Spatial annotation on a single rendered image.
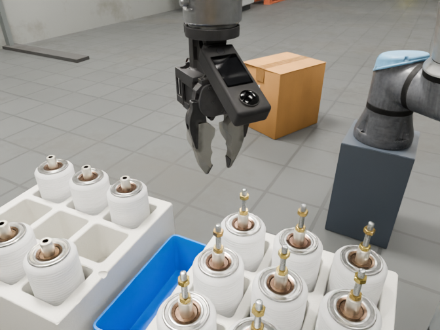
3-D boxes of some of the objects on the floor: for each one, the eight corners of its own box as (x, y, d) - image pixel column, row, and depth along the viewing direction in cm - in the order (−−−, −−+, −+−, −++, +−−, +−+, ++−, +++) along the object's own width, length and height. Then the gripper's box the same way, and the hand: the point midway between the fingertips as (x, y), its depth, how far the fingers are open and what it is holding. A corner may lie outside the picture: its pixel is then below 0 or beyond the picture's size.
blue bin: (175, 266, 100) (173, 232, 93) (211, 279, 96) (211, 245, 89) (99, 362, 77) (88, 326, 70) (142, 386, 72) (135, 350, 66)
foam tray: (72, 217, 118) (59, 169, 108) (177, 253, 104) (173, 202, 94) (-48, 311, 87) (-79, 256, 78) (77, 381, 73) (57, 324, 64)
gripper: (229, 15, 53) (228, 145, 64) (157, 22, 49) (169, 160, 60) (263, 25, 47) (255, 167, 58) (183, 34, 42) (191, 186, 53)
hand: (219, 165), depth 56 cm, fingers open, 3 cm apart
